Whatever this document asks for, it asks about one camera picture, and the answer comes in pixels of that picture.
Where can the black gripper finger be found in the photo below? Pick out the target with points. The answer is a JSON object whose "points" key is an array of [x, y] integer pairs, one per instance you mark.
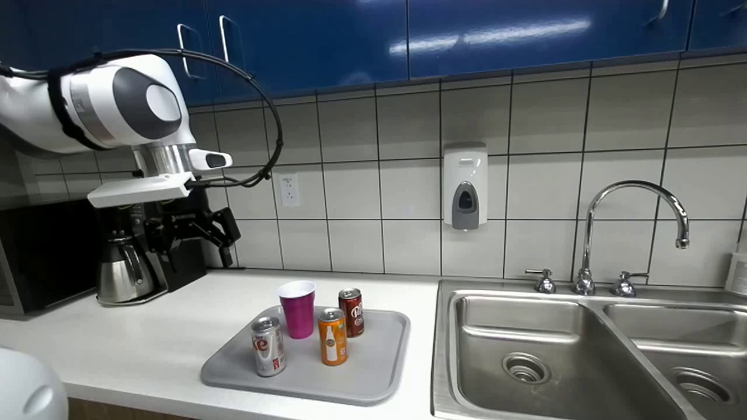
{"points": [[210, 229], [231, 233]]}

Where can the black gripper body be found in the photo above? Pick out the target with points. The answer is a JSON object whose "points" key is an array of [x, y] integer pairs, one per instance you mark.
{"points": [[163, 227]]}

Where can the silver diet soda can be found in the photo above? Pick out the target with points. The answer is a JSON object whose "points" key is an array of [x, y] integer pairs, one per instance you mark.
{"points": [[268, 345]]}

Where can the brown root beer can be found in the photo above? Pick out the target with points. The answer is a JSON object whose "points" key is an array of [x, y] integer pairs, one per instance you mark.
{"points": [[351, 304]]}

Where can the orange soda can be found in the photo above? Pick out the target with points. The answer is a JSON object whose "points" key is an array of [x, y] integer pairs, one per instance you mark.
{"points": [[333, 337]]}

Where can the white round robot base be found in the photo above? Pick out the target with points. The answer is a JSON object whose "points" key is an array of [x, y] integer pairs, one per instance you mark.
{"points": [[30, 388]]}

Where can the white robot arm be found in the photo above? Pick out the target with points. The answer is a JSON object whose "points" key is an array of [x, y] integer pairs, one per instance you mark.
{"points": [[113, 104]]}

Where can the black coffee maker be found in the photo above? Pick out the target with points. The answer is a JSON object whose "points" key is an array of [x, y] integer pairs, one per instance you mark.
{"points": [[176, 267]]}

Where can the steel coffee carafe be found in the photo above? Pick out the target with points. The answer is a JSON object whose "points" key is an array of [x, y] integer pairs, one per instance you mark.
{"points": [[124, 275]]}

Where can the magenta plastic cup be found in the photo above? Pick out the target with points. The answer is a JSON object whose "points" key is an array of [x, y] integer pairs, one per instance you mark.
{"points": [[298, 306]]}

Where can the black microwave oven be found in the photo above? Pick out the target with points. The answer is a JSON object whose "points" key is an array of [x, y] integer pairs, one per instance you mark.
{"points": [[48, 254]]}

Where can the blue upper cabinets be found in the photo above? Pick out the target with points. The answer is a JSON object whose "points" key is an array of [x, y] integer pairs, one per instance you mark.
{"points": [[298, 48]]}

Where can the stainless steel double sink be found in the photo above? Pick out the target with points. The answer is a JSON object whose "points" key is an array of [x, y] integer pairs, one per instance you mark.
{"points": [[507, 352]]}

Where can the chrome gooseneck faucet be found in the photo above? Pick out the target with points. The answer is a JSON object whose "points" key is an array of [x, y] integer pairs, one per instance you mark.
{"points": [[612, 253]]}

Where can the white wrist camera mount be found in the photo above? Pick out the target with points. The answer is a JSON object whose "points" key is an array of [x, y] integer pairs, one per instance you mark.
{"points": [[141, 190]]}

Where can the white wall outlet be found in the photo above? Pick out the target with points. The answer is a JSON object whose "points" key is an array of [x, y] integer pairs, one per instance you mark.
{"points": [[289, 185]]}

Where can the white wall soap dispenser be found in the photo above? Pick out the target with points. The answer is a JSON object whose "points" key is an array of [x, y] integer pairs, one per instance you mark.
{"points": [[466, 188]]}

